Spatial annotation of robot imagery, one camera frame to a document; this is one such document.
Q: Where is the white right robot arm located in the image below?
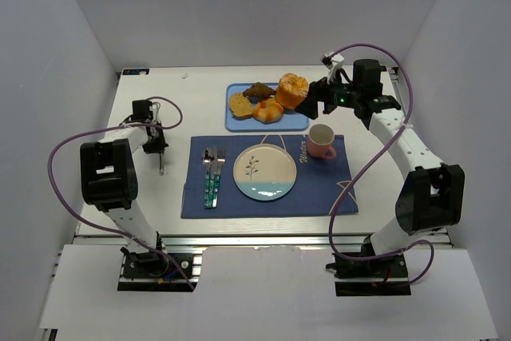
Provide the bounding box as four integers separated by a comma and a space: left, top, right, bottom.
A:
295, 54, 465, 261

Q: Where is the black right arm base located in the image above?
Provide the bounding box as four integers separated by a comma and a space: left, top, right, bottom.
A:
326, 255, 411, 297

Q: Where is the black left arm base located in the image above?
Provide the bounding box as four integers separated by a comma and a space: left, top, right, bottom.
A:
117, 247, 196, 292

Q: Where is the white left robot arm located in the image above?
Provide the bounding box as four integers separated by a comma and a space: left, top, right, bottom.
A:
80, 100, 168, 276

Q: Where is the tall orange muffin bread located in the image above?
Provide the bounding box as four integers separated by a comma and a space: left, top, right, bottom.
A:
275, 73, 309, 109

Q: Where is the blue tray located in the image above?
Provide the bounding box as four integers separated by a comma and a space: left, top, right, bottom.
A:
225, 83, 309, 132

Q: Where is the pink mug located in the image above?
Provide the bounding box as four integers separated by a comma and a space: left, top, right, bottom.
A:
306, 124, 337, 160

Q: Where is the round orange glazed bun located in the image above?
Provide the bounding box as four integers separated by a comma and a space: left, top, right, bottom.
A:
252, 97, 284, 124

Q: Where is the dark brown croissant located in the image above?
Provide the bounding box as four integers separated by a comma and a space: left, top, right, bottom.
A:
242, 82, 276, 98

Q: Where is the dark blue placemat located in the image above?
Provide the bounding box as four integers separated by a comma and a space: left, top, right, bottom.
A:
180, 135, 351, 220

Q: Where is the round pink blue plate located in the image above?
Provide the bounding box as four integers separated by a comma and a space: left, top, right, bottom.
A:
232, 144, 297, 201

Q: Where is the blue label sticker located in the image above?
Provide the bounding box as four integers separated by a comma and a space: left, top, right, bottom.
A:
121, 68, 150, 76

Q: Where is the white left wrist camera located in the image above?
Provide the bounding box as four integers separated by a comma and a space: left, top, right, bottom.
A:
152, 101, 161, 124

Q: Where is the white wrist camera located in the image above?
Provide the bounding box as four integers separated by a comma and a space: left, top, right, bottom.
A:
152, 101, 161, 124
321, 52, 345, 84

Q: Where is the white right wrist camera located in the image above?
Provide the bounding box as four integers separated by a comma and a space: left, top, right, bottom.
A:
321, 52, 345, 84

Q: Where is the spoon with teal handle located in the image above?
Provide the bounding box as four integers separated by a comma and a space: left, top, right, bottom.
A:
202, 147, 214, 209

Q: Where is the fork with teal handle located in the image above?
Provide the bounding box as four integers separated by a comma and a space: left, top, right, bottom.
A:
212, 147, 226, 208

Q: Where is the knife with teal handle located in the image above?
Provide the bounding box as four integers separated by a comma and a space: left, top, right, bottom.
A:
208, 146, 218, 208

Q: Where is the aluminium table frame rail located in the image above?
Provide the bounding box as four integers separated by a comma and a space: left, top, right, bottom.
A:
73, 230, 453, 248

